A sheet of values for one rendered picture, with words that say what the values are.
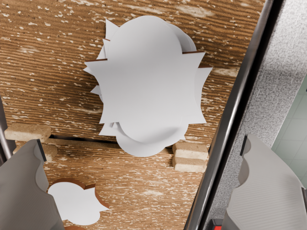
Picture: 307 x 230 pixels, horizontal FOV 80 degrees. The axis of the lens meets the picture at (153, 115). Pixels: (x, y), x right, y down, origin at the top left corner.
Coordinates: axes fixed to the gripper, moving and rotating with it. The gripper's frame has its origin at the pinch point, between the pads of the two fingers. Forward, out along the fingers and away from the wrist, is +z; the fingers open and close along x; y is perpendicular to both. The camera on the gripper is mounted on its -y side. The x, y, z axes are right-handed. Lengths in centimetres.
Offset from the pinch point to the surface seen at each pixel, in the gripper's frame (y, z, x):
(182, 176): 21.4, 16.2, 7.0
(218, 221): 39.2, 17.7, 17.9
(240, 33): -5.2, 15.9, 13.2
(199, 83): -0.4, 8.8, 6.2
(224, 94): 3.8, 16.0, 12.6
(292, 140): 82, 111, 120
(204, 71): -1.8, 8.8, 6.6
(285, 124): 67, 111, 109
